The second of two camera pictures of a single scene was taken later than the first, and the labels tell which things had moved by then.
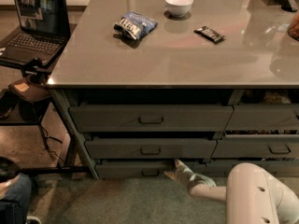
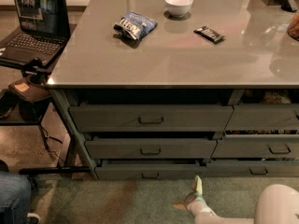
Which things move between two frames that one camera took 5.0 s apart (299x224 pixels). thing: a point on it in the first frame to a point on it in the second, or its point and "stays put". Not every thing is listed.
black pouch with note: [29, 90] stays put
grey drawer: [257, 147] stays put
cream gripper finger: [171, 175] to [180, 205]
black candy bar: [210, 35] stays put
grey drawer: [263, 118] stays put
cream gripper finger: [181, 166] to [199, 185]
